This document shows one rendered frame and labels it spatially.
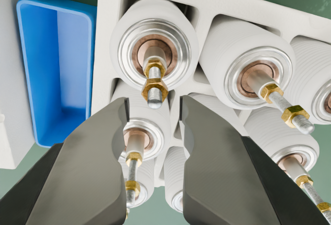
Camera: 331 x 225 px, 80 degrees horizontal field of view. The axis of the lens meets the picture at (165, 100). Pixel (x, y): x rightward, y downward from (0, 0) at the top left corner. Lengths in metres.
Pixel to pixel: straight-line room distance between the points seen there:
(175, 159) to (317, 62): 0.26
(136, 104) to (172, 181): 0.16
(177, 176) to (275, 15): 0.28
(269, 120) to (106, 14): 0.29
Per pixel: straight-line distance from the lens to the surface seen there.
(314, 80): 0.30
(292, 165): 0.35
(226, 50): 0.23
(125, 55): 0.21
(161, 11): 0.20
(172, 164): 0.39
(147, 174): 0.34
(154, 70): 0.17
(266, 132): 0.35
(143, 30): 0.20
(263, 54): 0.24
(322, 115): 0.32
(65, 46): 0.51
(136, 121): 0.25
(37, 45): 0.43
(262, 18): 0.31
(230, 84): 0.24
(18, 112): 0.46
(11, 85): 0.42
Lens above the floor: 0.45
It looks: 58 degrees down
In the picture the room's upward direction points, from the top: 175 degrees clockwise
